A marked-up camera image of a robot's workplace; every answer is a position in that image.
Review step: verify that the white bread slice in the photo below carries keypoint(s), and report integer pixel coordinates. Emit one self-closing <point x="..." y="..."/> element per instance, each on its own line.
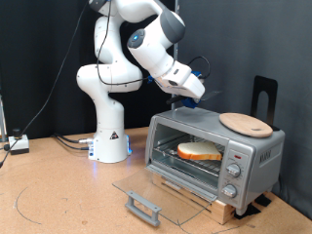
<point x="198" y="150"/>

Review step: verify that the silver toaster oven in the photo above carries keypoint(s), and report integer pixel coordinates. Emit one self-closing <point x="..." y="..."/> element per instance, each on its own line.
<point x="260" y="152"/>

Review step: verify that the silver oven temperature knob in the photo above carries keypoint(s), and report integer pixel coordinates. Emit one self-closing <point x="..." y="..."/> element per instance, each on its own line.
<point x="234" y="169"/>

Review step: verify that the black metal bookend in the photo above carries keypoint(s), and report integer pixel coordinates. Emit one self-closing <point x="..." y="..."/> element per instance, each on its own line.
<point x="274" y="94"/>

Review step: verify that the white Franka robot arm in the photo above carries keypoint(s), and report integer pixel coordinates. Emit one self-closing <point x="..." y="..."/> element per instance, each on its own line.
<point x="107" y="130"/>

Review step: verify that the black curtain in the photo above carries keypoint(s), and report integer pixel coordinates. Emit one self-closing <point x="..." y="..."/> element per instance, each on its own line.
<point x="32" y="48"/>

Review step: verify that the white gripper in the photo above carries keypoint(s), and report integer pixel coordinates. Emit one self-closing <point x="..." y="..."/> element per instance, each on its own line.
<point x="191" y="86"/>

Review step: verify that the white power box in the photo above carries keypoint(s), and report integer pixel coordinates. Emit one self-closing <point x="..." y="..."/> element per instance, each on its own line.
<point x="19" y="143"/>

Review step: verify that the grey curtain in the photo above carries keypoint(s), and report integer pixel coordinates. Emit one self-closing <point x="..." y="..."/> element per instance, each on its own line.
<point x="243" y="39"/>

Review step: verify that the slatted wooden base block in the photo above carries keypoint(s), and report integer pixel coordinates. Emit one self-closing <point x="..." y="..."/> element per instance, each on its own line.
<point x="224" y="211"/>

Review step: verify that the black tape strip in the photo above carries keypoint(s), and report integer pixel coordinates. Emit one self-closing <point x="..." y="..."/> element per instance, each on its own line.
<point x="263" y="200"/>
<point x="247" y="211"/>

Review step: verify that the round wooden board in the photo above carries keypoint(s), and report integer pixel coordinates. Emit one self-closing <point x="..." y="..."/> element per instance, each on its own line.
<point x="243" y="124"/>

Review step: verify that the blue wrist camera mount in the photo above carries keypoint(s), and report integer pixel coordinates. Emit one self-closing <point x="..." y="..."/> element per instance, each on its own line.
<point x="196" y="74"/>

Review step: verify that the metal stand leg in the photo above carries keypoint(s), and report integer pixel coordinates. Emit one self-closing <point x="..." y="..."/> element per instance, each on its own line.
<point x="2" y="120"/>

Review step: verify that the silver oven timer knob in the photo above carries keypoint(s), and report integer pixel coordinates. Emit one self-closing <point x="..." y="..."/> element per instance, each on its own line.
<point x="229" y="190"/>

